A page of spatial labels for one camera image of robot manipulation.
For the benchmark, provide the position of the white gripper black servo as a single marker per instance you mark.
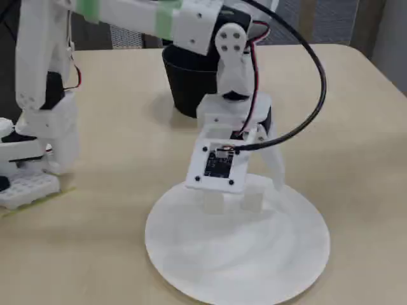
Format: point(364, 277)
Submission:
point(256, 110)

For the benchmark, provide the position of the white cube block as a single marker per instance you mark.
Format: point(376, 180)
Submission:
point(212, 205)
point(252, 198)

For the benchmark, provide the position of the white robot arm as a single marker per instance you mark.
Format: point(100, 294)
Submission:
point(35, 63)

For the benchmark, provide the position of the white paper plate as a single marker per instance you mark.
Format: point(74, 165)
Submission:
point(238, 254)

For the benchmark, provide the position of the black pot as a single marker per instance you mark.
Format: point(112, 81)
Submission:
point(187, 85)

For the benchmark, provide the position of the green tape strip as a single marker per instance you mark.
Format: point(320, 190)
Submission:
point(41, 201)

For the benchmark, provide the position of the black box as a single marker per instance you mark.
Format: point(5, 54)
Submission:
point(4, 183)

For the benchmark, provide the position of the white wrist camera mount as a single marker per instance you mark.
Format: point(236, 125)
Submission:
point(217, 163)

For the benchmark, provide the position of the white perforated base plate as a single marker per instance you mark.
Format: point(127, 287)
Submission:
point(28, 189)

